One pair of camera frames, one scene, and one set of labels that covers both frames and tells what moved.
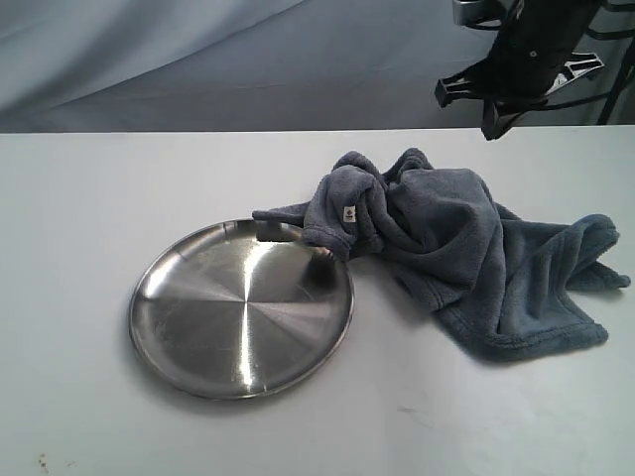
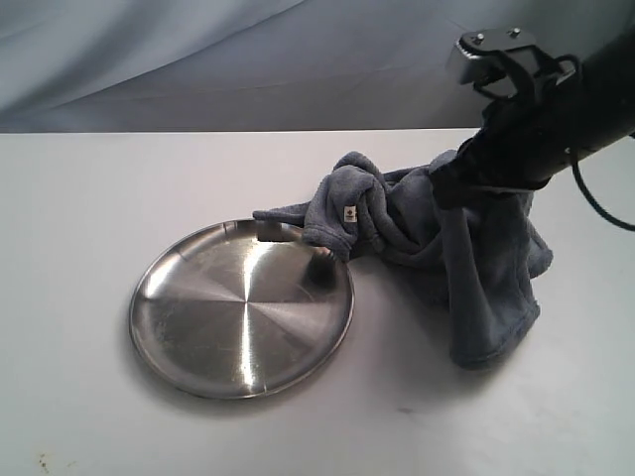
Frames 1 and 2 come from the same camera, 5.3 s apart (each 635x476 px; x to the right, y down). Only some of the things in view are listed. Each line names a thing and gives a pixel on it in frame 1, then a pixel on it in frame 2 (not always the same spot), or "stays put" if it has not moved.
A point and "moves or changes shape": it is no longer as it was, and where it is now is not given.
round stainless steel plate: (219, 314) stays put
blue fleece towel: (498, 283) moves or changes shape
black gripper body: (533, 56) → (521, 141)
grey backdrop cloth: (244, 65) stays put
